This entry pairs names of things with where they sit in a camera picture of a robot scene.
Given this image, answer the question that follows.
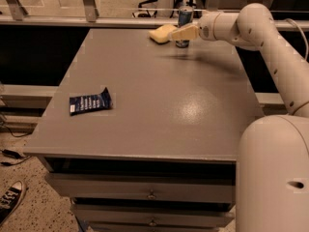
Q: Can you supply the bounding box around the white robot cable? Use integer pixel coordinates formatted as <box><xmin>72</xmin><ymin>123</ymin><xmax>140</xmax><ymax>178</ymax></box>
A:
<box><xmin>284</xmin><ymin>17</ymin><xmax>309</xmax><ymax>61</ymax></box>

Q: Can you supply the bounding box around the grey drawer cabinet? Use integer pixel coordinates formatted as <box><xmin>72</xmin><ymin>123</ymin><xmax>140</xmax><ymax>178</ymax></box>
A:
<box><xmin>25</xmin><ymin>29</ymin><xmax>263</xmax><ymax>232</ymax></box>

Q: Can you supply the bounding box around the black white sneaker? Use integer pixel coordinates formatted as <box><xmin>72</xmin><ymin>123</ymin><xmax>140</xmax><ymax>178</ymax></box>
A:
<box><xmin>0</xmin><ymin>181</ymin><xmax>26</xmax><ymax>226</ymax></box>

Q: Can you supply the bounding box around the grey drawer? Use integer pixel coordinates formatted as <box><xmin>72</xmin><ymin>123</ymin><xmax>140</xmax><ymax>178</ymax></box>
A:
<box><xmin>71</xmin><ymin>204</ymin><xmax>234</xmax><ymax>228</ymax></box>
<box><xmin>46</xmin><ymin>173</ymin><xmax>235</xmax><ymax>204</ymax></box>

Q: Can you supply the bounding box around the lower grey drawer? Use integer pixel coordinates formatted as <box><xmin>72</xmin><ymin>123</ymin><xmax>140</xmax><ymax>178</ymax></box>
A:
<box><xmin>71</xmin><ymin>204</ymin><xmax>234</xmax><ymax>228</ymax></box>

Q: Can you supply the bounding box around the upper grey drawer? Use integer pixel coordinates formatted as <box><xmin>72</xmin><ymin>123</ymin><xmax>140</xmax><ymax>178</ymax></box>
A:
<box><xmin>46</xmin><ymin>173</ymin><xmax>235</xmax><ymax>204</ymax></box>

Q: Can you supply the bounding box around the dark blue snack wrapper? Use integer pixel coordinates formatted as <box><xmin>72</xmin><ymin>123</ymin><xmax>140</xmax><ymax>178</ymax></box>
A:
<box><xmin>70</xmin><ymin>88</ymin><xmax>113</xmax><ymax>116</ymax></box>

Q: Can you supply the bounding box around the yellow sponge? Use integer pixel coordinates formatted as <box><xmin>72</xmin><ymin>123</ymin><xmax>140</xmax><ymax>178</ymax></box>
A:
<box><xmin>149</xmin><ymin>24</ymin><xmax>177</xmax><ymax>44</ymax></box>

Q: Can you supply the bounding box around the black power adapter cable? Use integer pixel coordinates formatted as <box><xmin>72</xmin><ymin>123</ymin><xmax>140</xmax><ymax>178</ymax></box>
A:
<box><xmin>0</xmin><ymin>148</ymin><xmax>32</xmax><ymax>167</ymax></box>

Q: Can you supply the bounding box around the metal railing frame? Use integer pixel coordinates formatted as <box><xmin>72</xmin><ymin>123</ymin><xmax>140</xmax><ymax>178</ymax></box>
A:
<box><xmin>0</xmin><ymin>0</ymin><xmax>308</xmax><ymax>31</ymax></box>

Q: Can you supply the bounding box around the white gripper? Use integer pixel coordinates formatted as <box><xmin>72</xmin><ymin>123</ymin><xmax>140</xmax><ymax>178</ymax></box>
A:
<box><xmin>168</xmin><ymin>12</ymin><xmax>221</xmax><ymax>42</ymax></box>

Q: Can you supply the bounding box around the blue silver redbull can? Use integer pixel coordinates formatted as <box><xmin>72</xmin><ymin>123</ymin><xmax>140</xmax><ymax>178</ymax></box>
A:
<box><xmin>176</xmin><ymin>6</ymin><xmax>193</xmax><ymax>48</ymax></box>

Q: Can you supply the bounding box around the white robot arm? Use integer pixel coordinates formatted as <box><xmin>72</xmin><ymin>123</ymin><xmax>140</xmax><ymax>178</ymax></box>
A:
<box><xmin>169</xmin><ymin>3</ymin><xmax>309</xmax><ymax>232</ymax></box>

